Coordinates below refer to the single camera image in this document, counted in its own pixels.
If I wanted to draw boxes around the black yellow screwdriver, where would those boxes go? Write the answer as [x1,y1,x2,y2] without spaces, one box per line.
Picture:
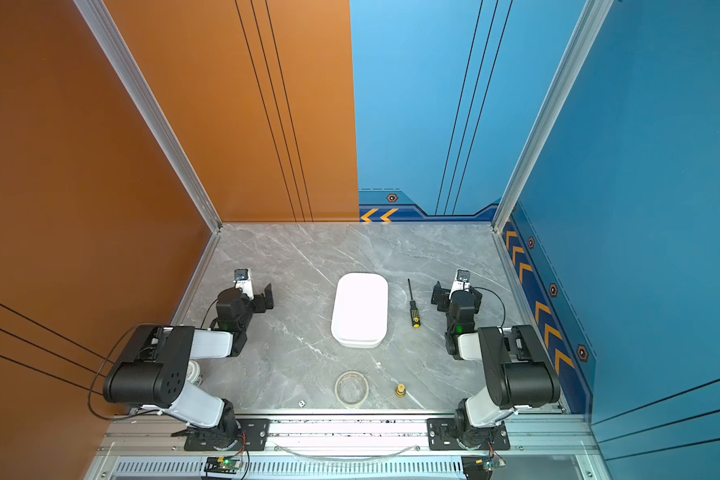
[407,279,421,328]

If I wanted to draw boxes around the aluminium frame rail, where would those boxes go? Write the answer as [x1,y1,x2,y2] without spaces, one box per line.
[85,410,610,479]

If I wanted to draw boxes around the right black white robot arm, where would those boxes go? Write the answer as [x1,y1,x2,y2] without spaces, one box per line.
[431,283,561,450]

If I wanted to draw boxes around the clear tape roll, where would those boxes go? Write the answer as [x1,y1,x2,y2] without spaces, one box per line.
[334,371,370,408]

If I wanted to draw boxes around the right circuit board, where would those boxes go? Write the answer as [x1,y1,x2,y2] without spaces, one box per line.
[461,456,506,480]

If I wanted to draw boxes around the left green circuit board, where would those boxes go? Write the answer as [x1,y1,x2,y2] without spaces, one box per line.
[203,456,246,479]

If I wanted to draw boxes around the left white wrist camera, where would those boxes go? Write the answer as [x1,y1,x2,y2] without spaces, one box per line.
[234,268,254,300]

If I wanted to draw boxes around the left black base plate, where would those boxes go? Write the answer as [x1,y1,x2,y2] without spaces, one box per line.
[174,418,270,453]

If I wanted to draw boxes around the white plastic bin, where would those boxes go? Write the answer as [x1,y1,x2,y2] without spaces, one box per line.
[331,272,389,349]

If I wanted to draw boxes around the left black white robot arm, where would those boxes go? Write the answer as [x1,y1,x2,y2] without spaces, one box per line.
[102,284,274,452]

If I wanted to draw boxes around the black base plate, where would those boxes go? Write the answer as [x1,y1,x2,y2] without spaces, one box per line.
[426,418,511,451]
[174,418,270,453]

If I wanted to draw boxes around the white cup behind arm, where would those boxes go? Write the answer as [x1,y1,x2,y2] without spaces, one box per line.
[186,359,203,386]

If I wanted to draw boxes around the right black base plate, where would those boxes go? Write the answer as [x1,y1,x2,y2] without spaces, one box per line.
[426,418,511,451]

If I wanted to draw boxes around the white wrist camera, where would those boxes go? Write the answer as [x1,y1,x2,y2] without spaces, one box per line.
[451,269,470,293]
[234,268,254,300]

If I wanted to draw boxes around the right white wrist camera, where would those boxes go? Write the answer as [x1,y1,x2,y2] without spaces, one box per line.
[451,269,470,293]

